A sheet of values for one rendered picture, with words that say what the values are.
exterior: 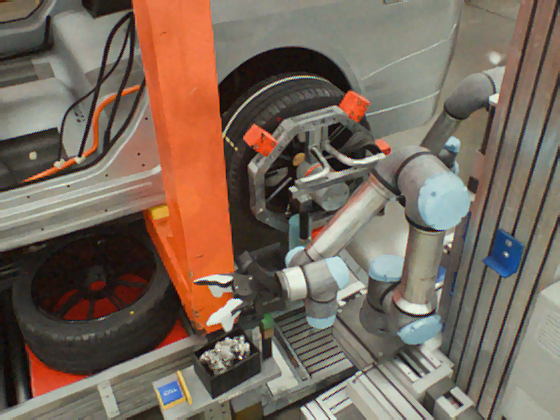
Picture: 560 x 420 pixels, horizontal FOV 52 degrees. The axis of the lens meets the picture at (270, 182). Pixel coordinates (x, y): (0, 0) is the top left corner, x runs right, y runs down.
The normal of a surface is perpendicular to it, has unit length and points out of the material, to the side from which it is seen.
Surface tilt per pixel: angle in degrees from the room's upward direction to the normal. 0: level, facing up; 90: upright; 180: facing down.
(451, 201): 83
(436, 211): 83
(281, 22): 90
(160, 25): 90
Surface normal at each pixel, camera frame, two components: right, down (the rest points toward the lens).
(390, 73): 0.44, 0.52
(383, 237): -0.03, -0.80
